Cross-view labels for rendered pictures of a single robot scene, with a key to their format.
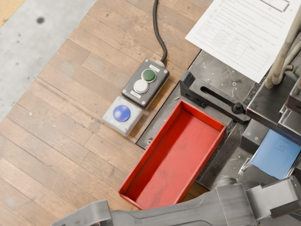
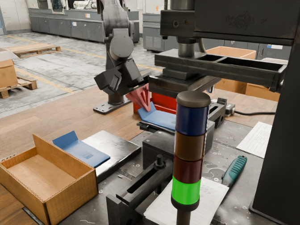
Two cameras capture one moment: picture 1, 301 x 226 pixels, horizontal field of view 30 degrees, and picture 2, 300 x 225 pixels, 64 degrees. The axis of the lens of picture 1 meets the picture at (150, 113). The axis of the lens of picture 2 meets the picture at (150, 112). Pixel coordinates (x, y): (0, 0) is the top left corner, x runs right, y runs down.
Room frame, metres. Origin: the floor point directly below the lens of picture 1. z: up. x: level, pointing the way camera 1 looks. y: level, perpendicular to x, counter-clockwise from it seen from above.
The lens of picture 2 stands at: (0.15, -0.81, 1.29)
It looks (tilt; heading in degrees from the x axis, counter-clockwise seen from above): 25 degrees down; 83
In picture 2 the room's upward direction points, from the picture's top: straight up
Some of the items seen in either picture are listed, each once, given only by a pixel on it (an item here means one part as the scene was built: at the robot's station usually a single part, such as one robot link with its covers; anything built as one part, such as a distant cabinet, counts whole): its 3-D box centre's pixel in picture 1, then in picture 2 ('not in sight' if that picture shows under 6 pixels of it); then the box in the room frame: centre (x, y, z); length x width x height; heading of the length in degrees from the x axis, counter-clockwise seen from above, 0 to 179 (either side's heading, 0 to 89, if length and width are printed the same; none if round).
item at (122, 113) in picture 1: (122, 114); not in sight; (0.46, 0.06, 0.93); 0.04 x 0.04 x 0.02
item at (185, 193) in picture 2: not in sight; (186, 184); (0.23, -0.57, 1.07); 0.04 x 0.04 x 0.03
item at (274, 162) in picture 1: (275, 156); (166, 115); (0.27, -0.23, 1.00); 0.15 x 0.07 x 0.03; 137
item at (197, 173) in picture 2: not in sight; (188, 163); (0.23, -0.57, 1.10); 0.04 x 0.04 x 0.03
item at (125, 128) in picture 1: (123, 118); not in sight; (0.46, 0.06, 0.90); 0.07 x 0.07 x 0.06; 45
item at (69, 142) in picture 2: not in sight; (80, 148); (0.04, -0.26, 0.93); 0.15 x 0.07 x 0.03; 134
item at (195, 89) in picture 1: (221, 103); (209, 118); (0.43, -0.16, 0.95); 0.15 x 0.03 x 0.10; 45
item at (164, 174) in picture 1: (173, 161); (169, 109); (0.33, -0.03, 0.93); 0.25 x 0.12 x 0.06; 135
